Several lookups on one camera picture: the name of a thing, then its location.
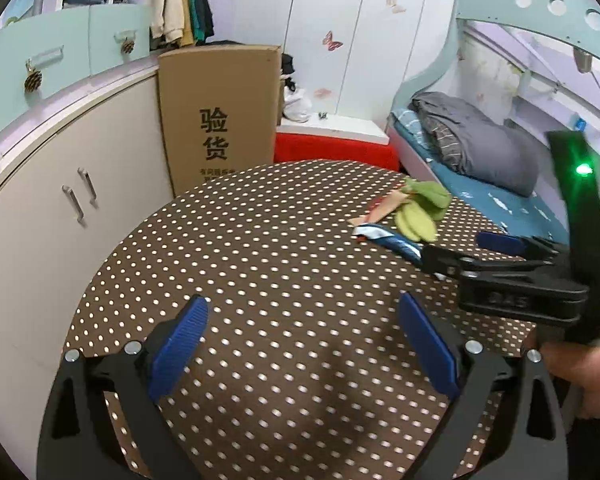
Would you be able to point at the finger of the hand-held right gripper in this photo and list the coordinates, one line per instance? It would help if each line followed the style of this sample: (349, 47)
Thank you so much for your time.
(500, 241)
(445, 260)

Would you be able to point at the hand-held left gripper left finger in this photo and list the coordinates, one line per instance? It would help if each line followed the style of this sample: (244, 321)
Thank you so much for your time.
(180, 346)

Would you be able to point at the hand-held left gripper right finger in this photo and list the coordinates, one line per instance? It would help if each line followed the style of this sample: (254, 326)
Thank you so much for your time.
(427, 347)

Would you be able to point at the blue snack wrapper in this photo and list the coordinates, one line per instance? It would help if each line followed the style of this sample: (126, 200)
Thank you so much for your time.
(387, 241)

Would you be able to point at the person's right hand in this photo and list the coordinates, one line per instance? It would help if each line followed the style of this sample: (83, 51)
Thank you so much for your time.
(590, 370)

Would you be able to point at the blue patterned bed sheet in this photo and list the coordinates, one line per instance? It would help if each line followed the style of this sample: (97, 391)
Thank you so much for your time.
(495, 205)

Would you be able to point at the tan and red paper packet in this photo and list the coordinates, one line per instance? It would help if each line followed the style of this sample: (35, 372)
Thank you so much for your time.
(380, 210)

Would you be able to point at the grey blanket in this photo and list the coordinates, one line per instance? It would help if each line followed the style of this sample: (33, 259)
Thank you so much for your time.
(485, 145)

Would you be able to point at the small blue sticker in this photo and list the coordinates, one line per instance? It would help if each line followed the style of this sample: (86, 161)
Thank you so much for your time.
(580, 124)

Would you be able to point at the brown polka dot tablecloth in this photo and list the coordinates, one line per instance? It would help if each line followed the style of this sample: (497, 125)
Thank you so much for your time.
(280, 270)

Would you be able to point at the red step with white top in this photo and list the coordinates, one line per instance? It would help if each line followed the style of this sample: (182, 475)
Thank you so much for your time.
(330, 152)

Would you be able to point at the beige curved cabinet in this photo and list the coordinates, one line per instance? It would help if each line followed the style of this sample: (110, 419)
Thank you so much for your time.
(35, 220)

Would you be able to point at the dark cloth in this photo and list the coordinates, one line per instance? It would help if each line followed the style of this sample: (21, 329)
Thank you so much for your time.
(597, 450)

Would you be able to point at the white wardrobe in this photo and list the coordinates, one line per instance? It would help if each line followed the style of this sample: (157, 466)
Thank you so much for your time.
(370, 70)

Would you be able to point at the faint pink butterfly sticker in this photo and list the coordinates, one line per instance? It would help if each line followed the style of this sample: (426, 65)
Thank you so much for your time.
(323, 93)

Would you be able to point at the white plastic bag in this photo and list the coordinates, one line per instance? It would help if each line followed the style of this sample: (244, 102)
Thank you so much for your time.
(297, 105)

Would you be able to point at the black clothes pile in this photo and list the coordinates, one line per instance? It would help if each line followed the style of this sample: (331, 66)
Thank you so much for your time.
(287, 67)

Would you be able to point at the tall brown cardboard box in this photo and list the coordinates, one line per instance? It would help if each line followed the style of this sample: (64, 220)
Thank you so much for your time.
(215, 90)

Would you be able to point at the wide mint green drawer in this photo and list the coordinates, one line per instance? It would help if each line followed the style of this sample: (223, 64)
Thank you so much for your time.
(55, 90)

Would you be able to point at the pinecone drawer knob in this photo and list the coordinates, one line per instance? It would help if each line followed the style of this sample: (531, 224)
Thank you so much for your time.
(127, 46)
(33, 82)

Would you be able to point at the hanging tan garment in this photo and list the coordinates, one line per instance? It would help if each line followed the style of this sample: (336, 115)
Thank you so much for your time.
(185, 30)

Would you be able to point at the narrow mint green drawer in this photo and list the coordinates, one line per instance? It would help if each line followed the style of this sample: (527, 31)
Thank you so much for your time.
(115, 25)

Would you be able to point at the hanging green garment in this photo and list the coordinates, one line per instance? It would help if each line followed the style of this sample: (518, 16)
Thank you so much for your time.
(196, 10)

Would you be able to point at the hanging dark garment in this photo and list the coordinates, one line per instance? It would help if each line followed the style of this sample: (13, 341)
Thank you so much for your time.
(207, 5)

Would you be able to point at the hanging cream garment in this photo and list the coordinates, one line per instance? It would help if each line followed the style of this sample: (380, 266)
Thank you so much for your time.
(167, 0)

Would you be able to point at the grey bed rail bracket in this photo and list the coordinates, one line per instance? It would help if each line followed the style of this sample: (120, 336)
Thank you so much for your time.
(582, 60)

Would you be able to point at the mint green bunk bed frame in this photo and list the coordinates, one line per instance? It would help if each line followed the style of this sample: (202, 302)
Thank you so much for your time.
(445, 55)

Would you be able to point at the pink butterfly wall sticker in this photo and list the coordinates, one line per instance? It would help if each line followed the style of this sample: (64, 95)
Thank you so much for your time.
(332, 41)

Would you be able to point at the pale butterfly wall sticker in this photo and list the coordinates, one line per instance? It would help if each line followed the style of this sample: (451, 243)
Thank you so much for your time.
(395, 4)

